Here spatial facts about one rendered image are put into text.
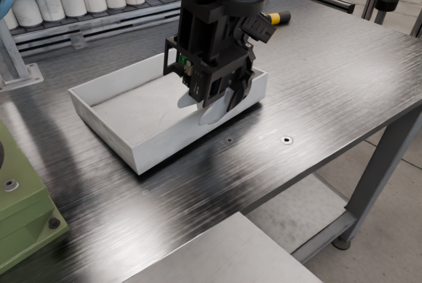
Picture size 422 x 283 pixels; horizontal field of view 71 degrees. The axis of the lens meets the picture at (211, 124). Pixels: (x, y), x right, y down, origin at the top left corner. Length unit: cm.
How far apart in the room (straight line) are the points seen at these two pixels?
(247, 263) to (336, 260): 102
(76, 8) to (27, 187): 56
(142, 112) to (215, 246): 27
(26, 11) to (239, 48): 57
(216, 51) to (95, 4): 56
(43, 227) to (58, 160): 12
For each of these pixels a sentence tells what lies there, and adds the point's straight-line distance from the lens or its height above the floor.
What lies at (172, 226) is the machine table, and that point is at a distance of 37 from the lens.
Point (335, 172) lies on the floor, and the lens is 164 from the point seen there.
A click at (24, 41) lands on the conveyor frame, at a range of 80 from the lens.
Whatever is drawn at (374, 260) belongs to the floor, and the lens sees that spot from 142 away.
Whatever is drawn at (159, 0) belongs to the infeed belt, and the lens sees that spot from 91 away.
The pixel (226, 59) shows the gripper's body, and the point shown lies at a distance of 32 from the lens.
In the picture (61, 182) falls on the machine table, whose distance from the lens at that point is 46.
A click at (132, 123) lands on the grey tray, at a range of 50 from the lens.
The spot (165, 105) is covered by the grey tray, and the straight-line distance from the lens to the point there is 53.
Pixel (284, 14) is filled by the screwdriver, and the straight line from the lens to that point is 89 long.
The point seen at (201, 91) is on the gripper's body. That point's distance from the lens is 33.
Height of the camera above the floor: 115
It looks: 40 degrees down
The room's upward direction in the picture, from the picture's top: straight up
